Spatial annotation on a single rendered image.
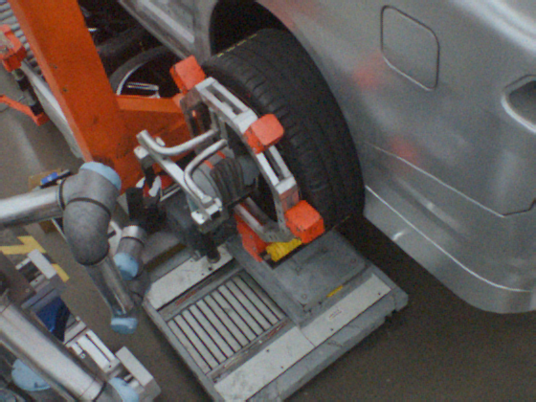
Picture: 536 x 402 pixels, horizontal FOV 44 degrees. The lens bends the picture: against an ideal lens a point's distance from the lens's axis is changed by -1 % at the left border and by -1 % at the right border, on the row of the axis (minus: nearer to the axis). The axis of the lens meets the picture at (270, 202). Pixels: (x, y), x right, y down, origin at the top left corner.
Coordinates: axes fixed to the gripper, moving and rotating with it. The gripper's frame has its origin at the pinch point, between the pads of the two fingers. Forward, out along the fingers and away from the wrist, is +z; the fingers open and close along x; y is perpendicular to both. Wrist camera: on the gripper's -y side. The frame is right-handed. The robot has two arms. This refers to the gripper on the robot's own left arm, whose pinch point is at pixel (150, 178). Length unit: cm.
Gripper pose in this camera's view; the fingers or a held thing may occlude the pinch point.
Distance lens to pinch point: 217.4
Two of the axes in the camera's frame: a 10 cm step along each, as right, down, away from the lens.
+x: 9.8, 0.3, -1.9
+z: 1.4, -7.7, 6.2
